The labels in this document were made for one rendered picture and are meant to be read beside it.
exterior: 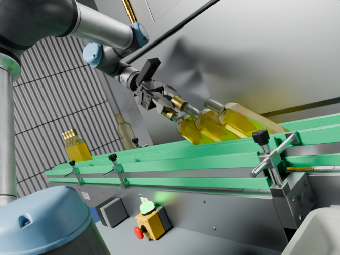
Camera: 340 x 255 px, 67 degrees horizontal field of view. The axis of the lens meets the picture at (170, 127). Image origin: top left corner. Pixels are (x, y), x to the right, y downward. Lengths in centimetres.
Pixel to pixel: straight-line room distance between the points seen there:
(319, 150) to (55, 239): 48
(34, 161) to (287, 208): 270
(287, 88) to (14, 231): 65
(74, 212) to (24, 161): 268
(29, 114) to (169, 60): 220
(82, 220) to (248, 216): 37
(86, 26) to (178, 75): 45
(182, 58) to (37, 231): 77
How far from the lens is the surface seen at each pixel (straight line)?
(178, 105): 78
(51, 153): 298
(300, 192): 57
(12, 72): 59
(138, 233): 80
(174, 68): 99
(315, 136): 57
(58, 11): 57
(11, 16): 55
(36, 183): 301
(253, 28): 75
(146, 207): 80
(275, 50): 73
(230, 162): 57
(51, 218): 32
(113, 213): 104
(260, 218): 58
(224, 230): 68
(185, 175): 70
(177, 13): 92
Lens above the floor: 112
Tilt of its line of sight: 6 degrees down
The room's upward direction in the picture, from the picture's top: 22 degrees counter-clockwise
